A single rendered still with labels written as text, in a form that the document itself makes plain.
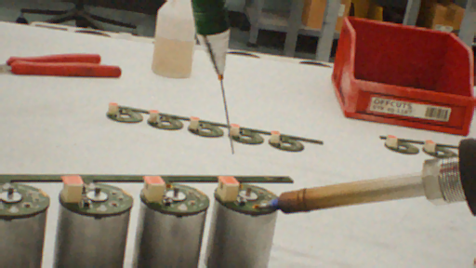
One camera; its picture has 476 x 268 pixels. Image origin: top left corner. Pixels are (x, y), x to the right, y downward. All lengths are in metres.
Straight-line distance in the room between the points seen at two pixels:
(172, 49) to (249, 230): 0.39
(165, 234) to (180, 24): 0.40
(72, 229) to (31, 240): 0.01
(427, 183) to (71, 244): 0.12
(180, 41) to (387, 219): 0.27
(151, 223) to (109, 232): 0.02
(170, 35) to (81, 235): 0.41
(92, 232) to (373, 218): 0.23
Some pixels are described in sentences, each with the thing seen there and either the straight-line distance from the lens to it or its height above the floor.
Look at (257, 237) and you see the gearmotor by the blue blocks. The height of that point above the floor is 0.80.
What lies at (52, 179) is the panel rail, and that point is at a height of 0.81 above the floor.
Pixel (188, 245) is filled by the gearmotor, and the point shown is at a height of 0.80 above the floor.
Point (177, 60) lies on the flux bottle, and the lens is 0.68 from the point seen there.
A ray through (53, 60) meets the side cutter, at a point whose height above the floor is 0.76.
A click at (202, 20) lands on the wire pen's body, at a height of 0.88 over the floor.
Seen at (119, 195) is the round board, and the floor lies 0.81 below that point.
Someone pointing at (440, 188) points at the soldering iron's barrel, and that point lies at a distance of 0.27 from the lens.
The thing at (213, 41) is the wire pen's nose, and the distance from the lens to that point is 0.26.
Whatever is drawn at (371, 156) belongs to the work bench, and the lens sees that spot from 0.57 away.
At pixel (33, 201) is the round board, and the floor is 0.81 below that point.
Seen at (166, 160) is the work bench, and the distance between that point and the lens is 0.50.
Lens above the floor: 0.93
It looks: 18 degrees down
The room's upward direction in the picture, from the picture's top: 10 degrees clockwise
